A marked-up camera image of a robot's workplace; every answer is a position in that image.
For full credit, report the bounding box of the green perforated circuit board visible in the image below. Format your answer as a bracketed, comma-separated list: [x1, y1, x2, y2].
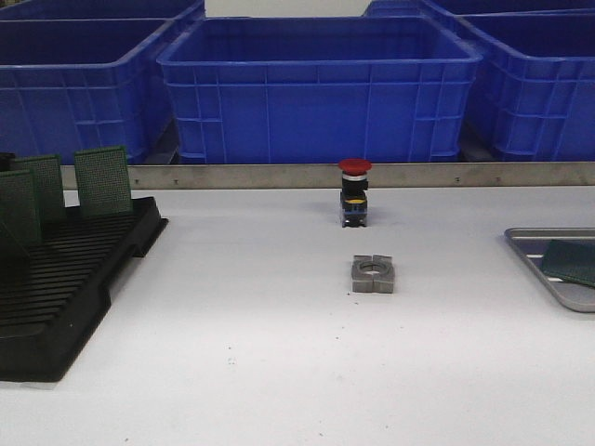
[540, 240, 594, 287]

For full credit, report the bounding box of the green board rear right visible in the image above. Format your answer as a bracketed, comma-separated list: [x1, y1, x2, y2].
[74, 146, 133, 218]

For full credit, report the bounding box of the black slotted board rack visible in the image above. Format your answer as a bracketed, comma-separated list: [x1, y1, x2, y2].
[1, 197, 167, 382]

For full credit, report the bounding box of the green board rear left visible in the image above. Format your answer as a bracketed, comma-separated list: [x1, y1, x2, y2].
[10, 154, 66, 224]

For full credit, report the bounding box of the silver metal tray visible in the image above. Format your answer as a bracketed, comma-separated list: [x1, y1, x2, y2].
[504, 228, 594, 313]

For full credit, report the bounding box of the green board far left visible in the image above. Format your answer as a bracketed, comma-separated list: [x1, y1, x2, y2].
[1, 170, 43, 261]

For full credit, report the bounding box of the red emergency stop button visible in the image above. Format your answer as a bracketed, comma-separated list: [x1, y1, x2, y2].
[337, 158, 372, 228]

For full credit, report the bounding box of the grey metal split clamp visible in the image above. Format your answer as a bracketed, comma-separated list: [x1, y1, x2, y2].
[350, 255, 396, 294]

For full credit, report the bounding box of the centre blue plastic crate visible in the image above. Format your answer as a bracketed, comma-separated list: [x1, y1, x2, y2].
[158, 17, 481, 164]

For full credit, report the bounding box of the blue plastic crate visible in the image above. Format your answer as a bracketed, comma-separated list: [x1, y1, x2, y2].
[158, 17, 481, 164]
[457, 14, 594, 162]
[1, 19, 177, 164]

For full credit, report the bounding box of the far right blue crate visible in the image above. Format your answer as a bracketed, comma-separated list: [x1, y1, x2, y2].
[364, 0, 594, 18]

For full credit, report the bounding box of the left blue plastic crate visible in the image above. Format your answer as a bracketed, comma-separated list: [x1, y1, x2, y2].
[1, 19, 177, 164]

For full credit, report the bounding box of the right blue plastic crate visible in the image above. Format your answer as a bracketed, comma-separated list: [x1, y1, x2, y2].
[457, 14, 594, 162]

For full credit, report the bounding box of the far left blue crate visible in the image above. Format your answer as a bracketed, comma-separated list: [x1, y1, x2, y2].
[1, 0, 205, 20]

